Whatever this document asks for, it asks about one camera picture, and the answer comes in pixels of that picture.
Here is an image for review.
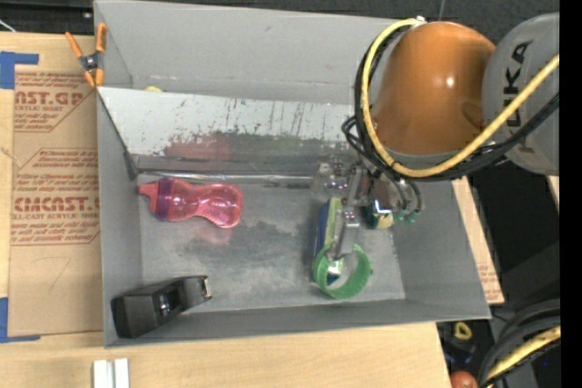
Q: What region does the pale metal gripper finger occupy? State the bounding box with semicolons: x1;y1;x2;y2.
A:
333;209;363;276
312;163;352;198

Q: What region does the green ring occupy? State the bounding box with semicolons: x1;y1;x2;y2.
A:
311;242;372;301

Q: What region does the grey metal bin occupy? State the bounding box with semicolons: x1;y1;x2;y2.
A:
92;0;493;349

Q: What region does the pink plastic bottle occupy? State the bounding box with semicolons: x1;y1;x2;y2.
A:
138;176;245;230

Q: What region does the brown cardboard board, red print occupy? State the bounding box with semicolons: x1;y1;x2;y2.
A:
0;31;506;344

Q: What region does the blue and yellow sponge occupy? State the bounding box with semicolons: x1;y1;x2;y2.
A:
312;196;345;261

